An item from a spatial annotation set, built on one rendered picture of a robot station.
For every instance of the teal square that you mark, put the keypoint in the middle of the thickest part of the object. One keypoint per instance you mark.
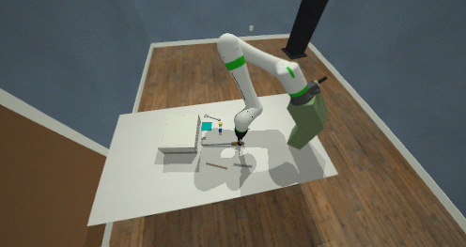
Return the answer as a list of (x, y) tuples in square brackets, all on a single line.
[(206, 126)]

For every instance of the small white cabinet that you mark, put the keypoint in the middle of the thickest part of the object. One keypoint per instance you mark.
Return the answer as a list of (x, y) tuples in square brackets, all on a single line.
[(180, 134)]

